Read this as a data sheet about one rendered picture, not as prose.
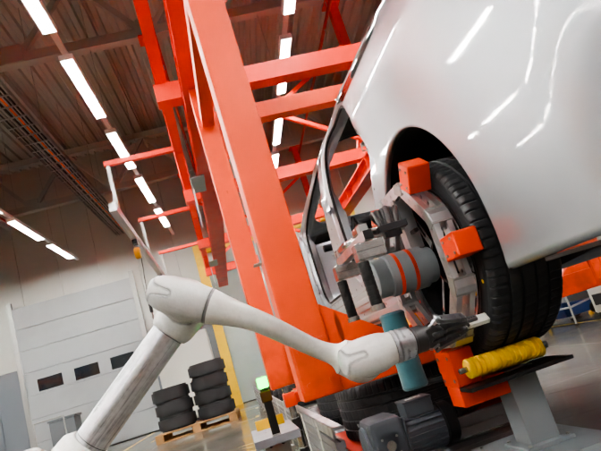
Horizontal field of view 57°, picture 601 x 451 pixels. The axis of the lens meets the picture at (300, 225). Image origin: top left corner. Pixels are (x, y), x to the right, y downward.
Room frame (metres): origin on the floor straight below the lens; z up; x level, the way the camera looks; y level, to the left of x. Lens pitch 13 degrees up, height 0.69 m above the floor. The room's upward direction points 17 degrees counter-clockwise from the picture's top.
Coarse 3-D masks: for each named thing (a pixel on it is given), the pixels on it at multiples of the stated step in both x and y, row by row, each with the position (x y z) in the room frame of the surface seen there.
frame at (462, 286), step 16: (400, 192) 1.70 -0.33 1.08; (416, 208) 1.64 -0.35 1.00; (432, 208) 1.58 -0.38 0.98; (432, 224) 1.56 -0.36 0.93; (448, 224) 1.57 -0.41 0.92; (384, 240) 2.01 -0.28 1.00; (448, 272) 1.58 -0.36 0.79; (464, 272) 1.58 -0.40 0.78; (464, 288) 1.57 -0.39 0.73; (400, 304) 2.07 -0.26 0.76; (416, 304) 2.05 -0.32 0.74; (464, 304) 1.65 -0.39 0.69; (416, 320) 1.99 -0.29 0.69
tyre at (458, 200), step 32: (448, 160) 1.69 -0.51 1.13; (448, 192) 1.58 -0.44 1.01; (480, 224) 1.52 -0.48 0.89; (480, 256) 1.54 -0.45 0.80; (480, 288) 1.61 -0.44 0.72; (512, 288) 1.57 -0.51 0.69; (544, 288) 1.60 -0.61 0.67; (512, 320) 1.63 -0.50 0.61; (544, 320) 1.70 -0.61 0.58; (480, 352) 1.77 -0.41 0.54
